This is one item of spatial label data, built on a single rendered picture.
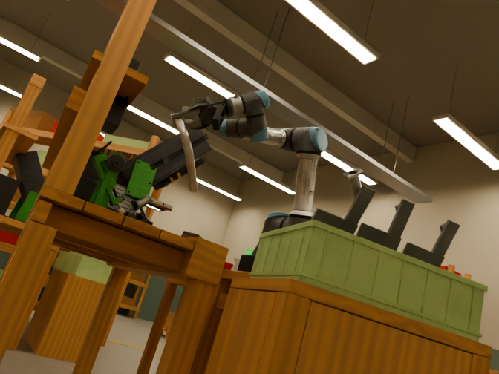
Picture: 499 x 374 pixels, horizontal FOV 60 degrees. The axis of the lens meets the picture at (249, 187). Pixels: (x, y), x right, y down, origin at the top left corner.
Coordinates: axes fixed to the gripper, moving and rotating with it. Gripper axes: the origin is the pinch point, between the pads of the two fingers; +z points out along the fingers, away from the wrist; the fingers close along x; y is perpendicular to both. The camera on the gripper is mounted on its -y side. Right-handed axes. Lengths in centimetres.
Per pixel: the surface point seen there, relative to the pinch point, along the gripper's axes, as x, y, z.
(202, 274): -47, -31, 7
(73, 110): 4.6, 17.5, 34.7
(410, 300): -25, -84, -41
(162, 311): -122, 16, 24
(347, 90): -245, 408, -356
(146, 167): -51, 53, 11
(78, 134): 3.0, 2.1, 34.6
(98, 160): -23.8, 26.0, 32.1
